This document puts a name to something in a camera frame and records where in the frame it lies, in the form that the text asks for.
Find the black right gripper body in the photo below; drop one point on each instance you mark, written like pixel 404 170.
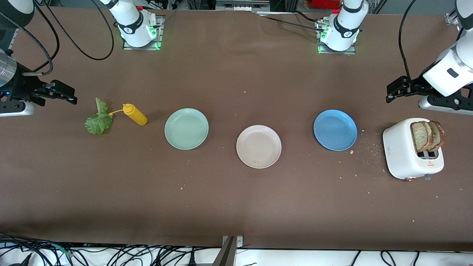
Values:
pixel 23 88

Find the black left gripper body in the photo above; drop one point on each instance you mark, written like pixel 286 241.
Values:
pixel 415 84

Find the brown bread slice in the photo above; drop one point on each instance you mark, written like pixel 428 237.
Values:
pixel 419 136
pixel 438 135

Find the green lettuce leaf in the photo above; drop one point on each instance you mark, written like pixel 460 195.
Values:
pixel 99 123

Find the yellow mustard squeeze bottle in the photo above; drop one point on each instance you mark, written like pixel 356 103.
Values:
pixel 136 115

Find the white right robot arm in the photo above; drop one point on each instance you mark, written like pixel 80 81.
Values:
pixel 133 26

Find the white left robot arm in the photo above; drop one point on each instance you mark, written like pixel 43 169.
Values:
pixel 345 29

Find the blue plate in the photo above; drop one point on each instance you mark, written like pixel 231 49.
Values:
pixel 335 130

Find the light green plate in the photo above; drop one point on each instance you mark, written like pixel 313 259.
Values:
pixel 186 129

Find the beige plate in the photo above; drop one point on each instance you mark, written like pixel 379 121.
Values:
pixel 258 146

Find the white toaster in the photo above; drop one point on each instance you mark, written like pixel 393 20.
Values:
pixel 401 155

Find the red box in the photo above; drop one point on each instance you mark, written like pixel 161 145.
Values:
pixel 325 3

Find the black power plug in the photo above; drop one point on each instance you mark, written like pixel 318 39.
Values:
pixel 191 260

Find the grey metal beam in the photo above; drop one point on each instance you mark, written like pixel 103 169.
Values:
pixel 225 255

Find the aluminium frame profile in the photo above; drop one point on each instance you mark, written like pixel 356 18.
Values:
pixel 451 19

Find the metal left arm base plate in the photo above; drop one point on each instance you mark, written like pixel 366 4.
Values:
pixel 320 48

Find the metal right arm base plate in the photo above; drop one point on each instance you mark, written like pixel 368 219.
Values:
pixel 159 37

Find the metal frame rail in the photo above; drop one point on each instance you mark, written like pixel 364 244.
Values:
pixel 242 4

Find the small metal table bracket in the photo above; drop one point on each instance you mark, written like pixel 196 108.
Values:
pixel 239 242

